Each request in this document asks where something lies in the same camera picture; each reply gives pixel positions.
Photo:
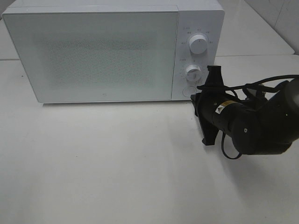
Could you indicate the white microwave oven body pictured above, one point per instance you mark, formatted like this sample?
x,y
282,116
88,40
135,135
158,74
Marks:
x,y
194,17

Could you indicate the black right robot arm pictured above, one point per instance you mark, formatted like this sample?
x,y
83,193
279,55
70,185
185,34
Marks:
x,y
260,117

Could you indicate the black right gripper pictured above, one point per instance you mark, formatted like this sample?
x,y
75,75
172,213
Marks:
x,y
206,104

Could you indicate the white microwave door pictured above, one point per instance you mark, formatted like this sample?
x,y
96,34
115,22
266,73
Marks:
x,y
96,57

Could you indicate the white microwave knob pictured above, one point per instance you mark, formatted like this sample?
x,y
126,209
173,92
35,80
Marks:
x,y
198,44
193,73

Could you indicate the round white door button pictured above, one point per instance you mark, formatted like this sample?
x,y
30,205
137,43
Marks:
x,y
189,90

